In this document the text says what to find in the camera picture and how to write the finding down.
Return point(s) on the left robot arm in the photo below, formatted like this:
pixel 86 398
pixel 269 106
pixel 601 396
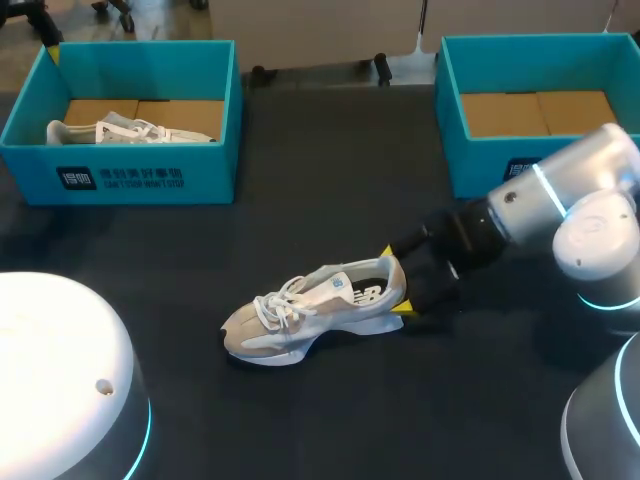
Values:
pixel 60 350

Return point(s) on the white sneaker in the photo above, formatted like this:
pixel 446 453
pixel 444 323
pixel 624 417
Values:
pixel 280 335
pixel 120 131

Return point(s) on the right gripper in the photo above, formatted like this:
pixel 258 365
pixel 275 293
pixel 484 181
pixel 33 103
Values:
pixel 470 235

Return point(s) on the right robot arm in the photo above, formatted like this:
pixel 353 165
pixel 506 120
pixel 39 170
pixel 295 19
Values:
pixel 575 170

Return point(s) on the black insole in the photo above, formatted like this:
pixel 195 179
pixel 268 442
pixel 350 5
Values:
pixel 372 292

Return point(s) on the teal shoebox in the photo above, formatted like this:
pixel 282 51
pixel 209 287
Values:
pixel 150 180
pixel 450 125

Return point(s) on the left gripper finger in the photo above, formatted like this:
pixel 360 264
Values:
pixel 50 40

